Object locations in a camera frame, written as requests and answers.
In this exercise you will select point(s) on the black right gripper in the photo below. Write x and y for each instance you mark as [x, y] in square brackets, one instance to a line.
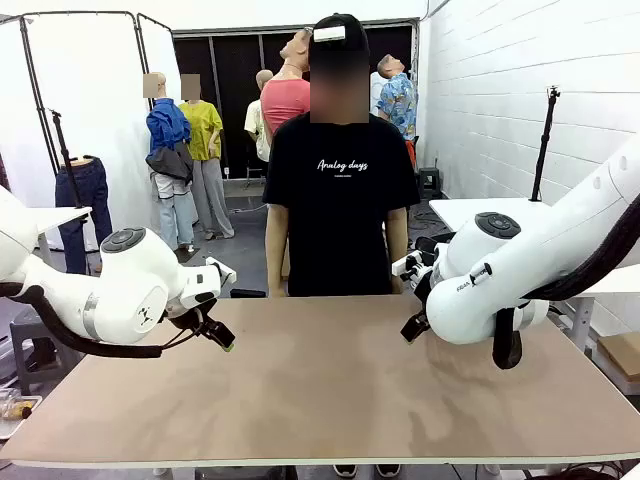
[424, 280]

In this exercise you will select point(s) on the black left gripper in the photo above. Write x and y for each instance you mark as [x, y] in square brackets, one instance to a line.
[192, 315]

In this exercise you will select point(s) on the person's left forearm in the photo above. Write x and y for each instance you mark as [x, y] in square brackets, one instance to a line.
[396, 245]

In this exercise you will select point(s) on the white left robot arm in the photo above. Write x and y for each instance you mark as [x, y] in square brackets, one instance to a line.
[125, 295]

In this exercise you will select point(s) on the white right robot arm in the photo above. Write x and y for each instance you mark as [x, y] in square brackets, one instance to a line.
[480, 290]

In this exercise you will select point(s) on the black bar behind table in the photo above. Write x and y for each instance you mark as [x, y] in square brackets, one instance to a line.
[247, 293]

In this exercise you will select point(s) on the black and white shoe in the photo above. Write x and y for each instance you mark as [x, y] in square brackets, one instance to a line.
[345, 470]
[388, 470]

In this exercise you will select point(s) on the black plastic stool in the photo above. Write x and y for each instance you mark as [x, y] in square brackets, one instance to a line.
[429, 181]

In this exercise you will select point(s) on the person in black t-shirt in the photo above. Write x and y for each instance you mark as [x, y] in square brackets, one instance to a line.
[340, 200]

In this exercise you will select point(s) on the grey plastic stool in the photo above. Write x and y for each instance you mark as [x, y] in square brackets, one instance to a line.
[30, 345]

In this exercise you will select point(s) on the blue jeans on stand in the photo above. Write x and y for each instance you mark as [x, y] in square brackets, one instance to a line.
[92, 190]

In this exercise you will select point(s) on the mannequin in yellow shirt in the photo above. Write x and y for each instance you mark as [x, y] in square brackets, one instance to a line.
[202, 130]

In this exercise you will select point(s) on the brown cardboard box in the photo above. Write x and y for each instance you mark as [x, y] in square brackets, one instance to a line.
[622, 360]

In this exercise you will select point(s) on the mannequin in blue shirt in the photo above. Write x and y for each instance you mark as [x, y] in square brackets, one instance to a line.
[167, 130]

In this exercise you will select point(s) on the mannequin in cream shirt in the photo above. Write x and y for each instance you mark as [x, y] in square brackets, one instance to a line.
[256, 125]

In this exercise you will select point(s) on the clear tray with snacks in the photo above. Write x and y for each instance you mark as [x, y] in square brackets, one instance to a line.
[17, 412]

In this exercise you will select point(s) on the mannequin in floral shirt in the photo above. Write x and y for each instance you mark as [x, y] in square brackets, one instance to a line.
[400, 105]

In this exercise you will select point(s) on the black tripod stand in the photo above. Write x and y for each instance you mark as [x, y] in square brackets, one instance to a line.
[67, 155]
[544, 145]

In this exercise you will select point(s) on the mannequin in red shirt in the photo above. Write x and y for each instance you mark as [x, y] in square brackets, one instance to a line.
[285, 100]

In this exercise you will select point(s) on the black backdrop panels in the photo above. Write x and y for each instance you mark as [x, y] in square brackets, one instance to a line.
[230, 75]

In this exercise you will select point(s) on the black cap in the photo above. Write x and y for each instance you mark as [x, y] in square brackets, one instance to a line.
[345, 55]

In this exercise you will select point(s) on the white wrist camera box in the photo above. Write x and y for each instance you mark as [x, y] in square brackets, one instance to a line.
[222, 270]
[404, 266]

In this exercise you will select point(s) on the white screen black frame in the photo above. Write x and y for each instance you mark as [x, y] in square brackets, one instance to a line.
[85, 75]
[157, 55]

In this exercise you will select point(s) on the white head-mounted camera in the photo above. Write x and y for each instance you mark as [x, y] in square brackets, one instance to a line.
[330, 33]

